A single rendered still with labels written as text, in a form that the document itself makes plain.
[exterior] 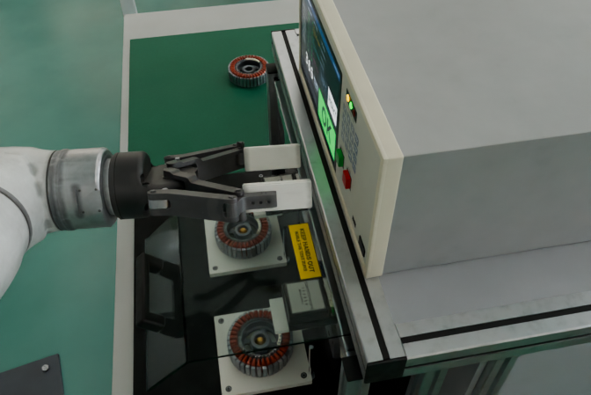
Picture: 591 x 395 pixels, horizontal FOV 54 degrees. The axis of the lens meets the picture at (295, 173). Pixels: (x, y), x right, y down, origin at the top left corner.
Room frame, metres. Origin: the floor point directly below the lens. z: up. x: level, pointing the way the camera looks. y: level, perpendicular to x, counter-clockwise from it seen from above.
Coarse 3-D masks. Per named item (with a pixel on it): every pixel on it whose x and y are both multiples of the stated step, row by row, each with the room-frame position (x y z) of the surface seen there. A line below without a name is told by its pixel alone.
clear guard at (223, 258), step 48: (192, 240) 0.51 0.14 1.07; (240, 240) 0.51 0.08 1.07; (288, 240) 0.51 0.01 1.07; (192, 288) 0.43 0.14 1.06; (240, 288) 0.43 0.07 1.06; (288, 288) 0.43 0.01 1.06; (336, 288) 0.43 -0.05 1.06; (192, 336) 0.36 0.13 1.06; (240, 336) 0.36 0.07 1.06; (288, 336) 0.36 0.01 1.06; (336, 336) 0.36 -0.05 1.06
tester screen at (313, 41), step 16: (304, 0) 0.80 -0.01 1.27; (304, 16) 0.80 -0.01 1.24; (304, 32) 0.80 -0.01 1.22; (320, 32) 0.69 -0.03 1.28; (304, 48) 0.79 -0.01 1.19; (320, 48) 0.69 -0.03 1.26; (320, 64) 0.68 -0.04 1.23; (336, 80) 0.60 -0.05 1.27; (336, 96) 0.59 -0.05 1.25; (336, 128) 0.58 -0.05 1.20
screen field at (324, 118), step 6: (318, 96) 0.69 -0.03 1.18; (318, 102) 0.69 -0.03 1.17; (324, 102) 0.65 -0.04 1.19; (318, 108) 0.68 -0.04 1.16; (324, 108) 0.65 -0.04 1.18; (318, 114) 0.68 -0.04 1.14; (324, 114) 0.65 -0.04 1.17; (324, 120) 0.65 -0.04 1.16; (330, 120) 0.62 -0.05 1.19; (324, 126) 0.65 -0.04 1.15; (330, 126) 0.61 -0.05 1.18; (330, 132) 0.61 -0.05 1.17; (330, 138) 0.61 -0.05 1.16; (330, 144) 0.61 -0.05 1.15
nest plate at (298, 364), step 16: (304, 352) 0.48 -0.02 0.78; (224, 368) 0.45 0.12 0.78; (288, 368) 0.45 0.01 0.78; (304, 368) 0.45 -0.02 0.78; (224, 384) 0.42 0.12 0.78; (240, 384) 0.42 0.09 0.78; (256, 384) 0.42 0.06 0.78; (272, 384) 0.42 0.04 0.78; (288, 384) 0.42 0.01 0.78; (304, 384) 0.43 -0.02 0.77
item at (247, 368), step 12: (276, 348) 0.47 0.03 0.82; (288, 348) 0.47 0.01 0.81; (240, 360) 0.45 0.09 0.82; (252, 360) 0.45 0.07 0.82; (264, 360) 0.45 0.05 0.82; (276, 360) 0.45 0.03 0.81; (288, 360) 0.46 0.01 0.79; (252, 372) 0.44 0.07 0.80; (264, 372) 0.44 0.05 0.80; (276, 372) 0.44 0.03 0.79
